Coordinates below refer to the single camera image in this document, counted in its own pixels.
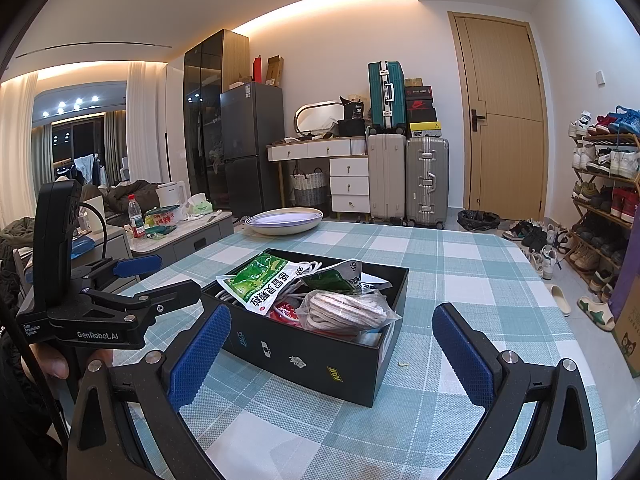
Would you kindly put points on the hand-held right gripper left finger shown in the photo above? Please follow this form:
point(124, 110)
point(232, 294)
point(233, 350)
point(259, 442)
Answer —
point(200, 355)

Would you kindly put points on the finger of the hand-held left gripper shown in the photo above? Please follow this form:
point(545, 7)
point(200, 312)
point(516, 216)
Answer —
point(170, 295)
point(140, 265)

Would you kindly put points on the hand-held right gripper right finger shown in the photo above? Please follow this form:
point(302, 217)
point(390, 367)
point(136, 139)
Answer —
point(462, 355)

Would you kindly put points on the green printed packet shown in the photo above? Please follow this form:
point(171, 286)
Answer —
point(255, 285)

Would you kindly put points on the red and white packet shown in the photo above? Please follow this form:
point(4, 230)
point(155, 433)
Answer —
point(285, 314)

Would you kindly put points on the black cardboard box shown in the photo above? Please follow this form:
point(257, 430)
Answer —
point(300, 360)

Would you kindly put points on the striped socks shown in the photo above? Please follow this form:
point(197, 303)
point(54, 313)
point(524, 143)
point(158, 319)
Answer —
point(350, 310)

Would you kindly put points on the white and green packet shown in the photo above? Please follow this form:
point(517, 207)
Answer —
point(340, 275)

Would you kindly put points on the person's left forearm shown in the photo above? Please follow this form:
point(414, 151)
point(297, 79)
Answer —
point(25, 410)

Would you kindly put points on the person's left hand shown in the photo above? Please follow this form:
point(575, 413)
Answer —
point(55, 362)

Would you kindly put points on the grey low cabinet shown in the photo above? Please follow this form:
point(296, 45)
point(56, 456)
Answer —
point(102, 247)

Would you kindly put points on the red cap plastic bottle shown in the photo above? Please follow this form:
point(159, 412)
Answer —
point(136, 217)

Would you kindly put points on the red patterned food container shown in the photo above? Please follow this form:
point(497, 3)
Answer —
point(162, 217)

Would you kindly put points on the grey side cabinet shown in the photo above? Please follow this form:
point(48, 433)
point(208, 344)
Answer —
point(190, 240)

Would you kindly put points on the dark jacket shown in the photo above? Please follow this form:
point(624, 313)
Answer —
point(130, 200)

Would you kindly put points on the white electric kettle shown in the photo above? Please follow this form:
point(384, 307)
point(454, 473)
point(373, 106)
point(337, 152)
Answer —
point(172, 195)

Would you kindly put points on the white curtain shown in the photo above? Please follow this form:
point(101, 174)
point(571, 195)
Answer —
point(17, 155)
point(145, 125)

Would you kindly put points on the teal checked tablecloth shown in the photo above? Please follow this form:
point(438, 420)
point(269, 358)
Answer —
point(400, 250)

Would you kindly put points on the group of shoes on floor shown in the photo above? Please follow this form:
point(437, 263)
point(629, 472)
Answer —
point(542, 250)

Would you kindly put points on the white oval dish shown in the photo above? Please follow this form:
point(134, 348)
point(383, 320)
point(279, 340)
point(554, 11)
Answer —
point(285, 222)

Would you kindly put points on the tall dark glass cabinet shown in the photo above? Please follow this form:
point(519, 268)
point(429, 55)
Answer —
point(202, 120)

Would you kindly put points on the grey fridge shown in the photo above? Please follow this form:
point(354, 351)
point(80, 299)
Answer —
point(250, 150)

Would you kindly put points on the brown cardboard box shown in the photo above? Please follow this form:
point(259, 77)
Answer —
point(629, 345)

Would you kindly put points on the woven laundry basket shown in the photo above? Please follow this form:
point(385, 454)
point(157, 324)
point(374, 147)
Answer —
point(310, 190)

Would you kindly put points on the silver suitcase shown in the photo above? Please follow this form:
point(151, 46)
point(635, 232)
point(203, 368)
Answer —
point(426, 182)

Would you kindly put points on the beige suitcase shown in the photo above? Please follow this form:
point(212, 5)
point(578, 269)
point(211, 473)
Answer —
point(386, 180)

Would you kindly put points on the white desk with drawers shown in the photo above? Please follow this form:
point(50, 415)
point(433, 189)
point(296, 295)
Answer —
point(345, 180)

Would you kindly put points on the wooden shoe rack with shoes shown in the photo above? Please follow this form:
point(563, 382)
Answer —
point(607, 185)

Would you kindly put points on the white oval mirror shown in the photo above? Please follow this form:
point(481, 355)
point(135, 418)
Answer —
point(310, 115)

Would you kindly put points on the black and yellow shoe box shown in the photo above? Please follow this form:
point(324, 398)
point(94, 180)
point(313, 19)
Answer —
point(426, 130)

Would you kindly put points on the red bag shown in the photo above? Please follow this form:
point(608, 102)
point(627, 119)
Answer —
point(257, 69)

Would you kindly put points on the open cardboard box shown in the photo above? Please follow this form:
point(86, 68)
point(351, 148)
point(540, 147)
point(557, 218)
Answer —
point(275, 71)

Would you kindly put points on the wooden door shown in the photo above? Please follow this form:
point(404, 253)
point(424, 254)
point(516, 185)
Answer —
point(500, 120)

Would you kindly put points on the red and black shoe box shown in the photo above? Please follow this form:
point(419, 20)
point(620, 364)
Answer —
point(421, 111)

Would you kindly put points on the black paper bag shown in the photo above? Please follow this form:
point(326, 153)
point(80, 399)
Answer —
point(354, 115)

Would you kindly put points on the black shoe box red label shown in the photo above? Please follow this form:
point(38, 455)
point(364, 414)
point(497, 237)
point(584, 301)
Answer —
point(419, 93)

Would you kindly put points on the teal suitcase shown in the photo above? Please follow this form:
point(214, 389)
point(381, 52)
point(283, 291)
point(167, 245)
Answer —
point(386, 97)

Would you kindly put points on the small brown box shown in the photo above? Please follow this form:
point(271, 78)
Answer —
point(414, 83)

